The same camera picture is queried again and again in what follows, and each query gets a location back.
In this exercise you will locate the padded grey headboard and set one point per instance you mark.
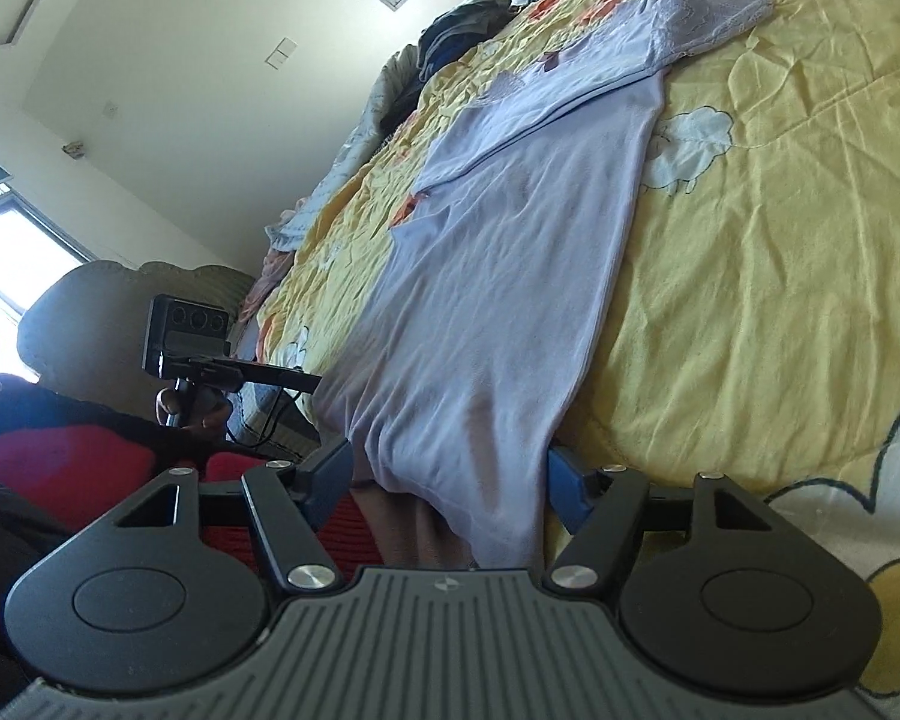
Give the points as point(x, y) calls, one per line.
point(90, 315)

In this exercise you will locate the large side window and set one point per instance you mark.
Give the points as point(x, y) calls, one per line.
point(7, 277)

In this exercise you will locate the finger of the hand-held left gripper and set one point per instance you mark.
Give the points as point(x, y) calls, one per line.
point(270, 375)

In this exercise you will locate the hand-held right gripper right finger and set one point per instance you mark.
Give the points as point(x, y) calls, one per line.
point(570, 481)

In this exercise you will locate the red and black garment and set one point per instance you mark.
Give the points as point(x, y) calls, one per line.
point(67, 465)

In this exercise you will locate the pink cloth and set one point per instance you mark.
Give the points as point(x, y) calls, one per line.
point(266, 281)

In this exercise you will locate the grey printed blanket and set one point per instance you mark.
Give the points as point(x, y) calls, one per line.
point(352, 150)

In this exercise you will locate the yellow floral quilt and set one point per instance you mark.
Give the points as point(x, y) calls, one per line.
point(765, 277)

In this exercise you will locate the lavender long-sleeve shirt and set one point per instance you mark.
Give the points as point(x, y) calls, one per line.
point(495, 300)

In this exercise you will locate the beige cloth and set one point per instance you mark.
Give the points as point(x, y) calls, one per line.
point(412, 532)

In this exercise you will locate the wall switch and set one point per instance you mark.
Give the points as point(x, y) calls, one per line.
point(281, 52)

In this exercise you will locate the pile of dark clothes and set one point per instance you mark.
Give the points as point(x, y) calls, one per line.
point(465, 30)

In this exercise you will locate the person's left hand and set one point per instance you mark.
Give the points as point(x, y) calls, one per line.
point(195, 412)

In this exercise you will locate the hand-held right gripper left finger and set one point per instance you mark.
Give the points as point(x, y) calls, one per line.
point(330, 476)

